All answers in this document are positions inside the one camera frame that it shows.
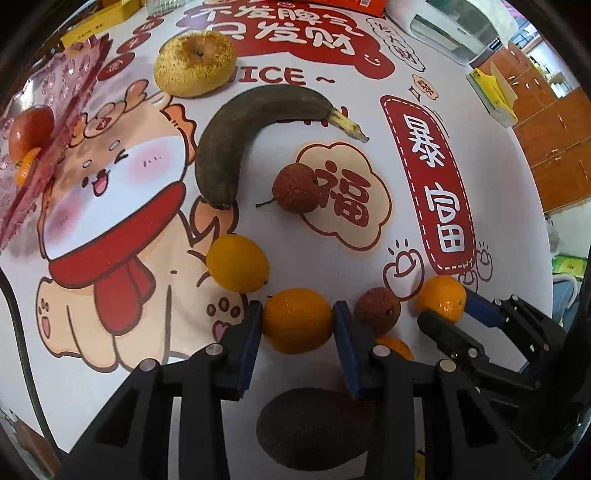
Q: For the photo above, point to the red lychee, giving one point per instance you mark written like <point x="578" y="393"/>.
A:
<point x="376" y="311"/>
<point x="295" y="189"/>

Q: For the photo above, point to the orange mandarin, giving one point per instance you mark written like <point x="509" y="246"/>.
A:
<point x="27" y="168"/>
<point x="397" y="347"/>
<point x="298" y="323"/>
<point x="441" y="295"/>

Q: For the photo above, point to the yellow lemon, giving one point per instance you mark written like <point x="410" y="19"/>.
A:
<point x="238" y="263"/>

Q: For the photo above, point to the white appliance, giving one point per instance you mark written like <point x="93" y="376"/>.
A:
<point x="452" y="32"/>

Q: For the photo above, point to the dark avocado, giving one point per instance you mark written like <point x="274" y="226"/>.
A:
<point x="309" y="429"/>

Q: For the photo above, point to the red apple in tray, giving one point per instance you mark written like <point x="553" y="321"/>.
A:
<point x="32" y="131"/>

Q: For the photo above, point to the clear drinking glass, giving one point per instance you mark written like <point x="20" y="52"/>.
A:
<point x="166" y="5"/>

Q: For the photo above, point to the red paper cup packet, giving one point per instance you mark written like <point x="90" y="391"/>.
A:
<point x="360" y="5"/>

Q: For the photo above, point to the green box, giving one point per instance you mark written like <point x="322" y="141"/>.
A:
<point x="570" y="265"/>

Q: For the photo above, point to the pink plastic fruit bowl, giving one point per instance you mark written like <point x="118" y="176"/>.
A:
<point x="69" y="92"/>

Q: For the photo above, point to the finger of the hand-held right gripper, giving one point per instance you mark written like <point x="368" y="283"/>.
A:
<point x="450" y="337"/>
<point x="482" y="307"/>

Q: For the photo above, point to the yellow and white box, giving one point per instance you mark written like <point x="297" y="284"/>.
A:
<point x="489" y="90"/>

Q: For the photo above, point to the brown wooden drawer cabinet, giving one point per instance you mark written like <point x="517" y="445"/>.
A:
<point x="554" y="152"/>

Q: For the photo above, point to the yellow tissue box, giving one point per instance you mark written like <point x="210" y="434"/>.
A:
<point x="87" y="30"/>

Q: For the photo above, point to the printed cartoon tablecloth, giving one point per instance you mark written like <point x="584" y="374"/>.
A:
<point x="138" y="286"/>

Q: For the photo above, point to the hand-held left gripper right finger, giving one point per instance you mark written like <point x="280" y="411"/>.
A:
<point x="344" y="346"/>

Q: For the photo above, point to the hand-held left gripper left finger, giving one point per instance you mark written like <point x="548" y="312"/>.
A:
<point x="251" y="344"/>

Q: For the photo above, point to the dark overripe banana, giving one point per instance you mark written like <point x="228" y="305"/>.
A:
<point x="217" y="157"/>

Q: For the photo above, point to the yellow-brown pear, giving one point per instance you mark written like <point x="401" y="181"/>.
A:
<point x="194" y="64"/>

